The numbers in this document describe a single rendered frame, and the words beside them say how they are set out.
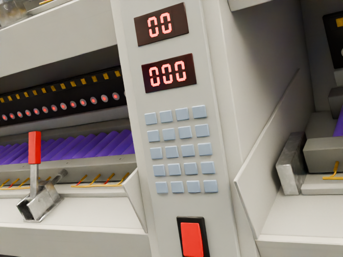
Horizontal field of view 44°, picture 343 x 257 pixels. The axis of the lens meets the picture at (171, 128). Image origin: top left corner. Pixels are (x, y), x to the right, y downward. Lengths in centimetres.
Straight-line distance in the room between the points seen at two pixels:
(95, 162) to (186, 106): 19
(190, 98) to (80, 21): 13
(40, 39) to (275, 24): 22
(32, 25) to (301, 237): 30
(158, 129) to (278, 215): 11
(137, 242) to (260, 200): 12
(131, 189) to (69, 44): 15
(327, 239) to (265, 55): 16
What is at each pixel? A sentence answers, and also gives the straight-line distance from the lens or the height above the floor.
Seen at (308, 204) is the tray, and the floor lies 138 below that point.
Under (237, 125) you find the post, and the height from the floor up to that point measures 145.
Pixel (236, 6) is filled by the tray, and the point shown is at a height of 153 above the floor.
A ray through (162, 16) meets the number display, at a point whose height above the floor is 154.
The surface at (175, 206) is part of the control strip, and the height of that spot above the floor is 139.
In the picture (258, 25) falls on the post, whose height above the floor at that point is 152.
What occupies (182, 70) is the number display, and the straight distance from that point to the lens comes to 30.
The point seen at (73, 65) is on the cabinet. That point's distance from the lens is 67.
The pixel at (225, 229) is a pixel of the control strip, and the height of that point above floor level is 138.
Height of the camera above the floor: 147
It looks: 3 degrees down
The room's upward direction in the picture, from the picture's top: 9 degrees counter-clockwise
